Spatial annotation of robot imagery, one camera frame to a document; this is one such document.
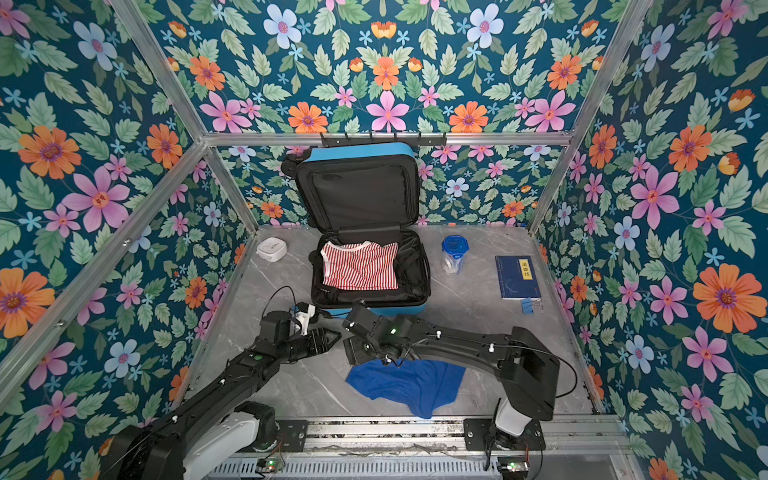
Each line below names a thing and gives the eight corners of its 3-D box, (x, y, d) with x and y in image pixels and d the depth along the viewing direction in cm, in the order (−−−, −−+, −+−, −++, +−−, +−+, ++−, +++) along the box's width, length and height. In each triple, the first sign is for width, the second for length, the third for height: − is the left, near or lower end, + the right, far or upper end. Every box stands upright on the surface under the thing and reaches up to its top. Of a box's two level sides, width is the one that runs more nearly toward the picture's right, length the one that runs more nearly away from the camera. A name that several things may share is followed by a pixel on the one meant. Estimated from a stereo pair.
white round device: (256, 263, 111) (252, 256, 108) (264, 243, 117) (261, 236, 114) (283, 263, 111) (279, 256, 108) (290, 242, 117) (286, 236, 114)
